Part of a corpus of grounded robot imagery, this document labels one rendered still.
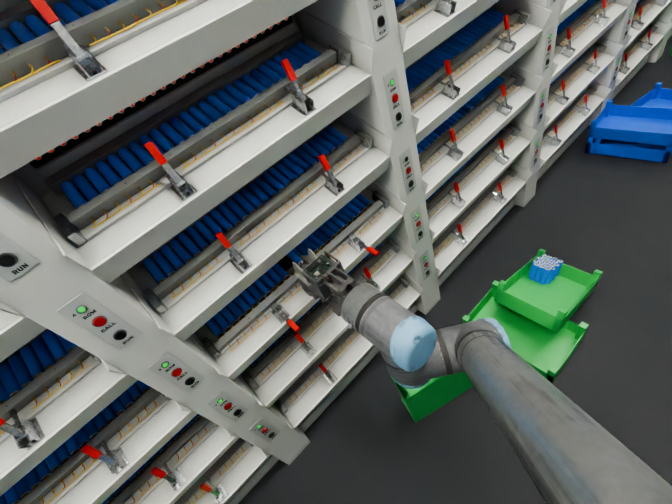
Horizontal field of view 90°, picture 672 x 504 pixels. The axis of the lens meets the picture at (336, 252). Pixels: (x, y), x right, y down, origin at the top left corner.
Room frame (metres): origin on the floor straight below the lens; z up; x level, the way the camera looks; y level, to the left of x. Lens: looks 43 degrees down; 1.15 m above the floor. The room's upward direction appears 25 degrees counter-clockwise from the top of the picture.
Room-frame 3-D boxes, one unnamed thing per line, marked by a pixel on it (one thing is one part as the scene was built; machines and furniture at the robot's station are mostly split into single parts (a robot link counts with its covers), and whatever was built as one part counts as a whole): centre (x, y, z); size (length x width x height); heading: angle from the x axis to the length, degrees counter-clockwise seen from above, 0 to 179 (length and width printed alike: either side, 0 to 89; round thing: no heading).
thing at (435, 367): (0.32, -0.05, 0.49); 0.12 x 0.09 x 0.12; 78
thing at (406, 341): (0.32, -0.04, 0.60); 0.12 x 0.09 x 0.10; 25
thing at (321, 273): (0.47, 0.03, 0.62); 0.12 x 0.08 x 0.09; 25
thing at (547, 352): (0.48, -0.45, 0.04); 0.30 x 0.20 x 0.08; 24
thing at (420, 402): (0.42, -0.15, 0.10); 0.30 x 0.08 x 0.20; 97
